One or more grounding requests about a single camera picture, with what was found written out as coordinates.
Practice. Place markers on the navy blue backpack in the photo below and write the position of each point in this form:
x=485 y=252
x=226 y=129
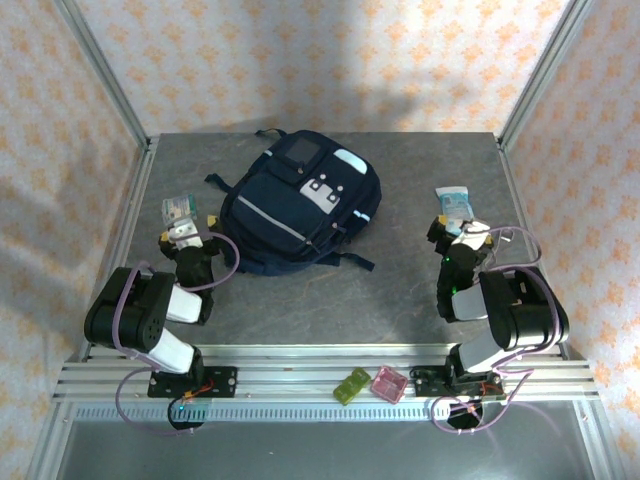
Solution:
x=300 y=200

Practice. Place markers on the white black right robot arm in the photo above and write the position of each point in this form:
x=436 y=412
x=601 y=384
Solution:
x=525 y=310

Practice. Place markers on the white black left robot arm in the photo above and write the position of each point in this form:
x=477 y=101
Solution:
x=135 y=315

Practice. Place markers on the blue wet wipes pack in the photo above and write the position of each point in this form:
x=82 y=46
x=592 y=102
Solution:
x=452 y=200

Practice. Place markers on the silver metal eyelash curler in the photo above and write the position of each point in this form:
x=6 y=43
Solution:
x=501 y=230

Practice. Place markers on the small green tissue packet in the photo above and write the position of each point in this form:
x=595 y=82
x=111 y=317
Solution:
x=177 y=207

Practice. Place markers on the small pink plastic box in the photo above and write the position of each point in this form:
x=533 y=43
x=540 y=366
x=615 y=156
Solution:
x=389 y=384

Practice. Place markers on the small green plastic box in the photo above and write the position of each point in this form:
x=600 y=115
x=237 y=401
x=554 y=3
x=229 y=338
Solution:
x=351 y=386

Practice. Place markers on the grey metal panel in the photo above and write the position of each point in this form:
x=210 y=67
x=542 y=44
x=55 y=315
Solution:
x=300 y=450

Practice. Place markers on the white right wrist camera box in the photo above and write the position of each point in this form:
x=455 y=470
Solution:
x=472 y=232

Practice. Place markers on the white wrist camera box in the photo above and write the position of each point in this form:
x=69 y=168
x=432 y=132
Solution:
x=472 y=232
x=185 y=232

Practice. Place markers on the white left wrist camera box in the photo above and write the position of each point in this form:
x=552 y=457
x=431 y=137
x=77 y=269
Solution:
x=185 y=232

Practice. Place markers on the aluminium side rail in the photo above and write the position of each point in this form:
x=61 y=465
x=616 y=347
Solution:
x=530 y=200
x=125 y=240

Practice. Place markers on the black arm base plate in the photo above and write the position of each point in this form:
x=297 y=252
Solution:
x=225 y=381
x=425 y=382

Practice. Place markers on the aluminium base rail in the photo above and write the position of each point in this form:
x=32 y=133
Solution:
x=300 y=372

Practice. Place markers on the aluminium frame post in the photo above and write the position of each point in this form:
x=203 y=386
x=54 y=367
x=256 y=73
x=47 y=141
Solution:
x=537 y=70
x=100 y=70

